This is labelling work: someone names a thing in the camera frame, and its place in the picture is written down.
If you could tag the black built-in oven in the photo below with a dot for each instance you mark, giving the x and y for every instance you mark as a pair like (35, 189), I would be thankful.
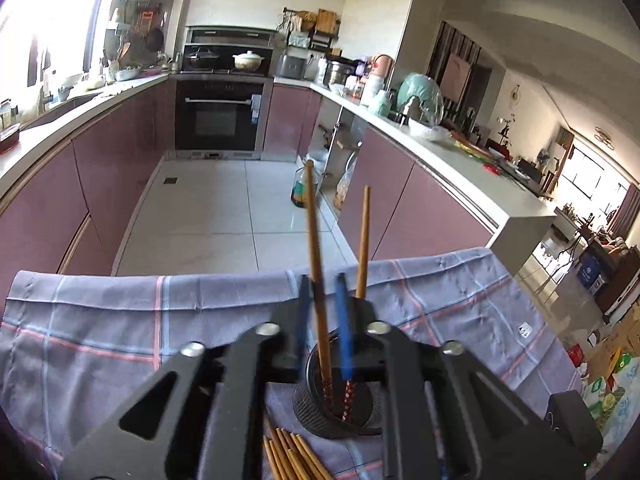
(217, 120)

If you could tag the cooking oil bottle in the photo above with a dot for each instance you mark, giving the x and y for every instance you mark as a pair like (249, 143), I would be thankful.
(301, 190)

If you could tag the light wooden chopstick patterned end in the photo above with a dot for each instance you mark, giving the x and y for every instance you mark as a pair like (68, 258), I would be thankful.
(315, 240)
(363, 240)

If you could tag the black lidded wok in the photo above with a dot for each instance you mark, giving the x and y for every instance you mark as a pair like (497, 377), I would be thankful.
(202, 56)

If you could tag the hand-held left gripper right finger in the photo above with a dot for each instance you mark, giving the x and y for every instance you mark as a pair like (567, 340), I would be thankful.
(344, 330)

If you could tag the black mesh utensil holder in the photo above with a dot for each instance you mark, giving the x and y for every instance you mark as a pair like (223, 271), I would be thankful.
(307, 410)

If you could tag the silver metal container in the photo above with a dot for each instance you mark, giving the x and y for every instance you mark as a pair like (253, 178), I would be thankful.
(291, 66)

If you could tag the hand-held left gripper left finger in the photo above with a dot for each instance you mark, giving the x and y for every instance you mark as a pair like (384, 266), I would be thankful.
(303, 310)

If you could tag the red box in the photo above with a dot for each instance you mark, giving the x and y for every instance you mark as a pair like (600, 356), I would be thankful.
(9, 140)

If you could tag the white casserole pot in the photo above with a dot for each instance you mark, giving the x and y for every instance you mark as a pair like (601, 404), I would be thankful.
(248, 61)

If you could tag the clear plastic bag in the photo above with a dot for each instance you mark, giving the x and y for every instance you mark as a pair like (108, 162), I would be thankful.
(345, 190)

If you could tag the pink kettle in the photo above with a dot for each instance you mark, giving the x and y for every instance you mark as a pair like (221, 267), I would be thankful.
(382, 67)

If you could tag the white bowl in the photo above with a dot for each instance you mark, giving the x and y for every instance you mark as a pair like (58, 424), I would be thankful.
(430, 131)

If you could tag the bunch of bamboo chopsticks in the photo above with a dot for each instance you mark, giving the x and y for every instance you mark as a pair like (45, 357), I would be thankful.
(295, 460)

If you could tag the teal dome cover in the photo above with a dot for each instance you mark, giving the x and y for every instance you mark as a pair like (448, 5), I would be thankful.
(417, 92)

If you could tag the steel cooking pot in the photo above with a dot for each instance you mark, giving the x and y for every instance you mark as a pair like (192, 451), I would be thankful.
(337, 74)

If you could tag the wooden box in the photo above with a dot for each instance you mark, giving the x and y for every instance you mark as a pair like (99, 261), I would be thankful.
(327, 21)

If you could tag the black range hood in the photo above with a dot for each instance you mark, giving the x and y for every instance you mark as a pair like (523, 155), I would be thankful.
(230, 35)

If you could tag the blue bin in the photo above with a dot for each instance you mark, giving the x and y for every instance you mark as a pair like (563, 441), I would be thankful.
(590, 270)

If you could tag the grey checked cloth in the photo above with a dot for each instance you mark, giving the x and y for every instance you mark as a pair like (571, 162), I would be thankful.
(125, 320)

